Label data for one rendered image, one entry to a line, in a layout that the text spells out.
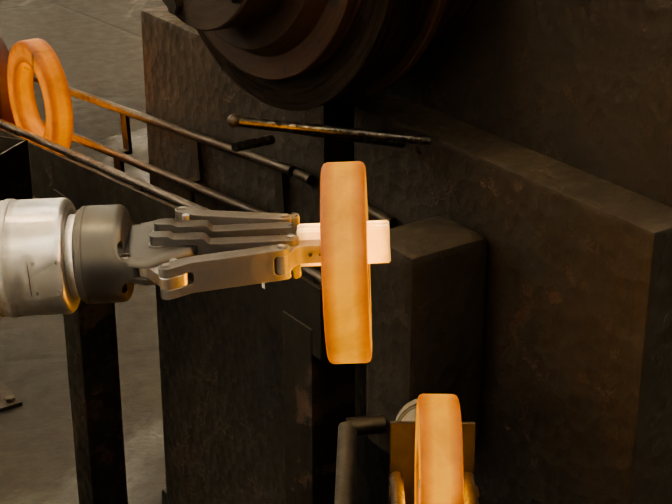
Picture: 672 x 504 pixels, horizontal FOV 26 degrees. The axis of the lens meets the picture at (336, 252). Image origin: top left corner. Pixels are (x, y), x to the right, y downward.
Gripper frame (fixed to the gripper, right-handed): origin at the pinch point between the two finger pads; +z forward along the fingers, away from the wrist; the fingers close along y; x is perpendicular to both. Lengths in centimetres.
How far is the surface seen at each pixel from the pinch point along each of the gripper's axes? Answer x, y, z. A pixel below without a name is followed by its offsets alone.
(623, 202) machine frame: -6.2, -21.1, 25.1
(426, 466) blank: -16.5, 5.7, 5.5
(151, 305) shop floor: -89, -182, -46
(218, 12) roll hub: 8.9, -38.6, -11.9
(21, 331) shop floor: -88, -170, -71
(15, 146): -18, -80, -44
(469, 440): -22.3, -7.5, 9.8
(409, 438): -21.8, -7.6, 4.6
